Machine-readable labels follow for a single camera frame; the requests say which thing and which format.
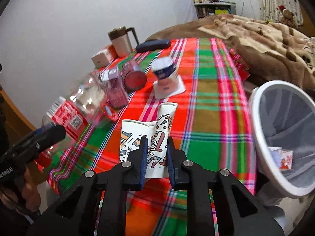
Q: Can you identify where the clear bottle red cap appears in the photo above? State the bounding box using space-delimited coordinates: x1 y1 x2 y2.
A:
36 70 118 168

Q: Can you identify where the patterned paper cup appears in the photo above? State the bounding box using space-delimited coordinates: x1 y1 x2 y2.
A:
119 102 178 178

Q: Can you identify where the strawberry milk carton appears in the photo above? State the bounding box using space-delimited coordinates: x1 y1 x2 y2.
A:
268 147 293 171

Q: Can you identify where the purple drink carton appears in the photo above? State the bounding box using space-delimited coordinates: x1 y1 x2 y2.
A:
99 66 129 108

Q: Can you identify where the red drink can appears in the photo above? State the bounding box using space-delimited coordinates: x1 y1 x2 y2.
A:
122 60 147 92

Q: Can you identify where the white blue yogurt cup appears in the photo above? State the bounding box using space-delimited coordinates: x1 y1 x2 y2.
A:
151 56 186 100

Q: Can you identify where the white round trash bin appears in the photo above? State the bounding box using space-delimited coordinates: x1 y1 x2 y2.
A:
249 80 314 198

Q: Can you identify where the person left hand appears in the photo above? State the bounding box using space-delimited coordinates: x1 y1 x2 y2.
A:
1 168 41 212

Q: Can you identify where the white orange cardboard box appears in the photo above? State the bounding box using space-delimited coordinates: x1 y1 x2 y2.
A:
91 44 118 69

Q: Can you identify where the plaid tablecloth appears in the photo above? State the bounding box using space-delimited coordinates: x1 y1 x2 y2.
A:
46 38 256 235

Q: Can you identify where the dark blue glasses case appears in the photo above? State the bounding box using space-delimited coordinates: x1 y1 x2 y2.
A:
136 39 171 53

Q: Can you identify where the brown patterned blanket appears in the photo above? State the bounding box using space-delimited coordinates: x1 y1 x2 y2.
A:
148 14 314 96

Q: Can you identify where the dark shelf desk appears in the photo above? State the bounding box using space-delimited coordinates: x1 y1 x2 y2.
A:
194 2 236 19

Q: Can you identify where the teddy bear santa hat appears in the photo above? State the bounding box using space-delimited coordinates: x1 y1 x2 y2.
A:
278 5 297 29

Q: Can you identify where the floral curtain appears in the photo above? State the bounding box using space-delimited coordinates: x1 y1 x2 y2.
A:
259 0 304 26

